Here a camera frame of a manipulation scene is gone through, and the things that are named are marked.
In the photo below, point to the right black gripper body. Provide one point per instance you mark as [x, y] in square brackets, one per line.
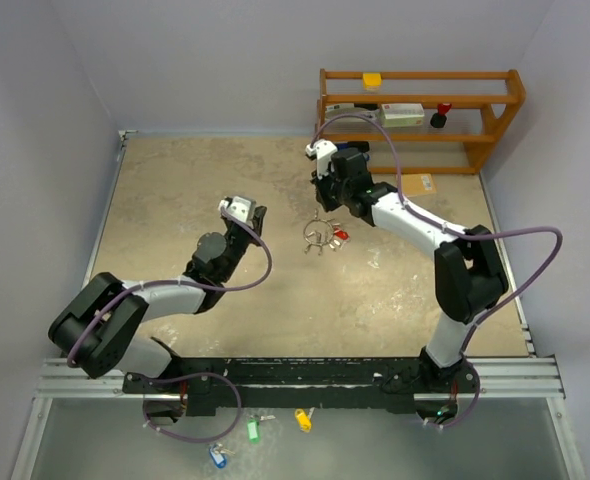
[331, 193]

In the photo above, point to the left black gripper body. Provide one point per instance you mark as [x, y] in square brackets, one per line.
[238, 242]

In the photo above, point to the red tag key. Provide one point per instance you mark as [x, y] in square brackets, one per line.
[341, 234]

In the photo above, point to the bunch of silver keys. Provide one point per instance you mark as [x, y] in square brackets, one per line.
[336, 244]

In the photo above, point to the large silver keyring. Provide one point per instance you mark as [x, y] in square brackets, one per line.
[317, 234]

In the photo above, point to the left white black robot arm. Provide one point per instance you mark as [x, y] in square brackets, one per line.
[97, 330]

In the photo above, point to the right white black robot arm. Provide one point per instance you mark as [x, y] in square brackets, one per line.
[469, 277]

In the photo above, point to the blue black stapler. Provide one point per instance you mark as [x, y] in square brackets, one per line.
[361, 146]

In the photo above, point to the grey black stapler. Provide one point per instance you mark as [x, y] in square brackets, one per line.
[364, 109]

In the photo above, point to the white green box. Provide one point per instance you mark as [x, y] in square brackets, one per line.
[399, 115]

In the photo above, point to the yellow tape measure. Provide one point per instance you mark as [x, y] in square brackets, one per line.
[371, 81]

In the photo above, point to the red black stamp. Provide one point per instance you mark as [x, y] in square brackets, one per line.
[439, 118]

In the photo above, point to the wooden shelf rack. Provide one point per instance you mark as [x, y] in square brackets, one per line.
[471, 110]

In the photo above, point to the green tag key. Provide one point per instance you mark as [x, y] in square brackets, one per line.
[258, 426]

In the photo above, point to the yellow tag key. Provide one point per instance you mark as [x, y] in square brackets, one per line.
[303, 418]

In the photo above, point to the blue tag key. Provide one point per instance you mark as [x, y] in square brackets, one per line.
[220, 455]

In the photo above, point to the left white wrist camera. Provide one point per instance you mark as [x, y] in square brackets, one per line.
[239, 208]

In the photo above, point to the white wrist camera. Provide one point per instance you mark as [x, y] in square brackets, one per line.
[239, 208]
[321, 151]

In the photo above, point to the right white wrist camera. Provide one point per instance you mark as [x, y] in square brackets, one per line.
[321, 151]

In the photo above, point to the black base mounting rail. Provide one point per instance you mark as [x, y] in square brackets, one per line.
[210, 383]

